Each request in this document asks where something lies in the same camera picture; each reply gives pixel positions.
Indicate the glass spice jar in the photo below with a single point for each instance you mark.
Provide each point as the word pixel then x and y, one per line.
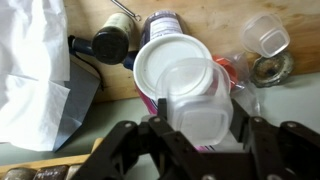
pixel 51 172
pixel 20 174
pixel 74 171

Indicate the wooden spice rack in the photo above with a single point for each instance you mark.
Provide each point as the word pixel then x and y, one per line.
pixel 50 162

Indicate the dark bottle black cap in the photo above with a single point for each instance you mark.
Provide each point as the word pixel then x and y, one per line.
pixel 111 43

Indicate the clear plastic cup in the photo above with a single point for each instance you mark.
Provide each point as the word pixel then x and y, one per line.
pixel 265 33
pixel 196 103

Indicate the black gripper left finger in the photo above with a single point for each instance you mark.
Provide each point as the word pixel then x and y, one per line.
pixel 140 153

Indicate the grey blue paper box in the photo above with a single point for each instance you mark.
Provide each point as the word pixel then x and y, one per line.
pixel 80 93

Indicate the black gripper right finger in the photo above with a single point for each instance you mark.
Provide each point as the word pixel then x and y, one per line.
pixel 283 150

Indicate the white paper bag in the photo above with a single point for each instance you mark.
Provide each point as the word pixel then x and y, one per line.
pixel 30 66

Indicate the orange plastic cap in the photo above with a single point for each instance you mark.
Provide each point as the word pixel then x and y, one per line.
pixel 228 66

